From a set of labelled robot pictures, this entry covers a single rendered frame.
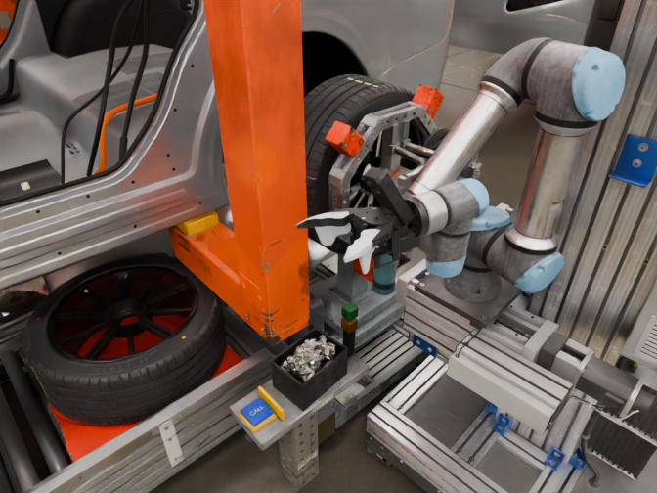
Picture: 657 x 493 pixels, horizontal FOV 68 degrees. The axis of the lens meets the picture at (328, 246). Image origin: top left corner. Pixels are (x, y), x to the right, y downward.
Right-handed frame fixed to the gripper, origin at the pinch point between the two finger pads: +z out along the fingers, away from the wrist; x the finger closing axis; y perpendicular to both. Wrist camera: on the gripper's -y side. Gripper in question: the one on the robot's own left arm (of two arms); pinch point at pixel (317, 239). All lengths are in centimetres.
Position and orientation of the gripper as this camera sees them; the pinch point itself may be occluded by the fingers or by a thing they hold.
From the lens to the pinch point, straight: 76.7
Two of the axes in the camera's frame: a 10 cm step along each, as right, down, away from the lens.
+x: -5.1, -3.7, 7.8
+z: -8.5, 2.9, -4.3
